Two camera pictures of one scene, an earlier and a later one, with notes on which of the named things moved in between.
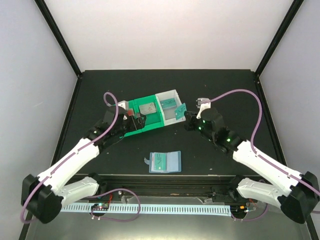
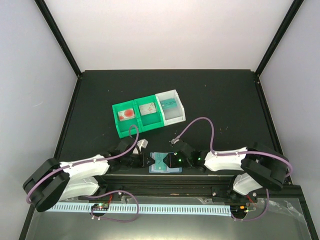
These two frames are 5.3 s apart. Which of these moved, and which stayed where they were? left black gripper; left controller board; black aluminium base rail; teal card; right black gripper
Moved: left black gripper; right black gripper
Stayed: left controller board; teal card; black aluminium base rail
